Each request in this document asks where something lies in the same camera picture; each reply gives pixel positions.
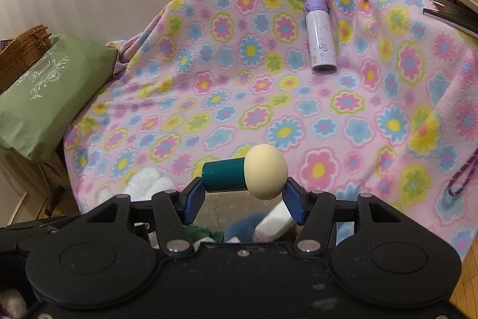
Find white plush toy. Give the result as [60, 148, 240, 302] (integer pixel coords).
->
[121, 167, 176, 198]

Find purple insulated bottle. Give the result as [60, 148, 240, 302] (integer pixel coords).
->
[304, 0, 338, 74]

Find dark metal stand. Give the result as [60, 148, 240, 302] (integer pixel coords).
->
[45, 184, 68, 219]

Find brown wicker basket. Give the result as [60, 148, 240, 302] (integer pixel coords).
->
[0, 25, 53, 93]

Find purple lanyard with keyring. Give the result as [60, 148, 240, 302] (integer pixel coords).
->
[447, 149, 478, 197]

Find blue fuzzy scrunchie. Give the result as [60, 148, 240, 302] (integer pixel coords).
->
[224, 212, 269, 243]

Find black flat books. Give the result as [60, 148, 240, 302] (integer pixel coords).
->
[423, 0, 478, 37]

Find green plush toy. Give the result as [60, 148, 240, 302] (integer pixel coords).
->
[183, 224, 225, 243]

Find woven basket with cloth liner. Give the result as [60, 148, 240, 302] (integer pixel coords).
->
[183, 190, 299, 243]

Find green printed pillow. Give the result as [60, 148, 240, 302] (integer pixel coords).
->
[0, 34, 117, 163]

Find beige makeup sponge green handle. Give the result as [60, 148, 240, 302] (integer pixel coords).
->
[202, 144, 289, 199]

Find pink floral fleece blanket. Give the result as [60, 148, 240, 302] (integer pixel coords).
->
[63, 0, 478, 260]

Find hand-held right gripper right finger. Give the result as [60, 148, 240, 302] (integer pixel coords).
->
[282, 177, 396, 256]

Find white packet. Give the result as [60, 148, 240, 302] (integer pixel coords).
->
[254, 201, 295, 242]

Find white and red fuzzy cloth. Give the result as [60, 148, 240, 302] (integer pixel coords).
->
[0, 285, 28, 319]

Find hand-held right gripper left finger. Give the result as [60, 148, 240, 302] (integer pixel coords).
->
[88, 177, 206, 256]

